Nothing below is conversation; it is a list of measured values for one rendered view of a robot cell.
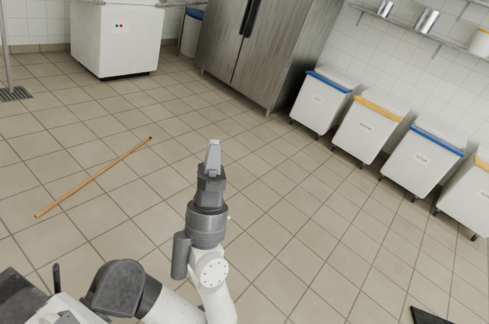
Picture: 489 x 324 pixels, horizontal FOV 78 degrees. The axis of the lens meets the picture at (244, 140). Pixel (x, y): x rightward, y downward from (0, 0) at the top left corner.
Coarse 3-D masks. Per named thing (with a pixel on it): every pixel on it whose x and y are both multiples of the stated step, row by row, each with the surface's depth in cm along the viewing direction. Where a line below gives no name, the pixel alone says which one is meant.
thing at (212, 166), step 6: (210, 144) 58; (216, 144) 59; (210, 150) 58; (216, 150) 58; (210, 156) 58; (216, 156) 59; (210, 162) 59; (216, 162) 59; (204, 168) 59; (210, 168) 59; (216, 168) 59; (210, 174) 59; (216, 174) 59
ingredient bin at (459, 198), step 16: (480, 144) 328; (480, 160) 295; (464, 176) 296; (480, 176) 288; (448, 192) 309; (464, 192) 299; (480, 192) 291; (448, 208) 312; (464, 208) 303; (480, 208) 294; (464, 224) 307; (480, 224) 298
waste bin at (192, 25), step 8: (192, 8) 487; (192, 16) 454; (200, 16) 461; (184, 24) 472; (192, 24) 462; (200, 24) 460; (184, 32) 477; (192, 32) 468; (184, 40) 482; (192, 40) 475; (184, 48) 488; (192, 48) 483; (192, 56) 491
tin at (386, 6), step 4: (384, 0) 330; (380, 4) 336; (384, 4) 331; (388, 4) 329; (392, 4) 329; (380, 8) 335; (384, 8) 332; (388, 8) 331; (376, 12) 339; (380, 12) 336; (384, 12) 334; (388, 12) 334; (384, 16) 336
